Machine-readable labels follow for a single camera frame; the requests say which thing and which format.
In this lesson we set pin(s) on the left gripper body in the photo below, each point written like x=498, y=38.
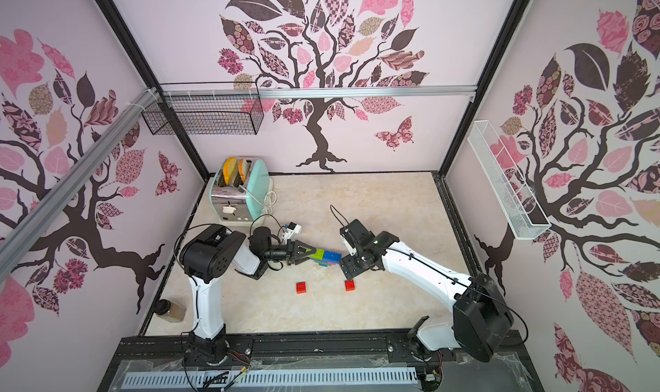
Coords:
x=282, y=253

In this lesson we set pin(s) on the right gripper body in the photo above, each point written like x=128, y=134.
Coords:
x=353, y=260

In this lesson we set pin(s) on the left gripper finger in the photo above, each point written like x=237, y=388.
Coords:
x=297, y=259
x=303, y=248

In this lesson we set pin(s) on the lime green lego brick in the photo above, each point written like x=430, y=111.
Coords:
x=318, y=255

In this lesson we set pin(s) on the blue lego brick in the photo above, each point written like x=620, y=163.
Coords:
x=332, y=257

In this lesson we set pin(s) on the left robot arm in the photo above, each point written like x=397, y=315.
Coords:
x=210, y=254

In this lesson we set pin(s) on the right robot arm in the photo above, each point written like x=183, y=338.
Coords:
x=480, y=320

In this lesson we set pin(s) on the mint green toaster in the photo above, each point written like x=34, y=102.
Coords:
x=242, y=191

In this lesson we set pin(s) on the brown glass jar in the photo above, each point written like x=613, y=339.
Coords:
x=170, y=311

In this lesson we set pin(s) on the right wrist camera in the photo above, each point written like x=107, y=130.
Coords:
x=350, y=244

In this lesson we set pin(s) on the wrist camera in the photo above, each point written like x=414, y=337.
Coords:
x=291, y=230
x=350, y=244

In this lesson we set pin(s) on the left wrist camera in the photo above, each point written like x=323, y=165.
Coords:
x=291, y=230

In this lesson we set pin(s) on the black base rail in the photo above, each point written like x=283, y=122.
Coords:
x=510, y=369

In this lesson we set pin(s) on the white slotted cable duct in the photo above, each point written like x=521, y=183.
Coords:
x=188, y=380

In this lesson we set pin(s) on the white wire shelf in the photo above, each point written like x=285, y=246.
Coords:
x=498, y=156

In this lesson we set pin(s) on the aluminium frame bar back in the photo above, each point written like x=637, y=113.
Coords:
x=364, y=92

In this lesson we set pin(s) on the aluminium frame bar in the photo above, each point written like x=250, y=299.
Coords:
x=25, y=235
x=364, y=92

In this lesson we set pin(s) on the black wire basket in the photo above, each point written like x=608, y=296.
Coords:
x=205, y=111

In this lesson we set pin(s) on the aluminium frame bar left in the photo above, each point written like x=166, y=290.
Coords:
x=25, y=235

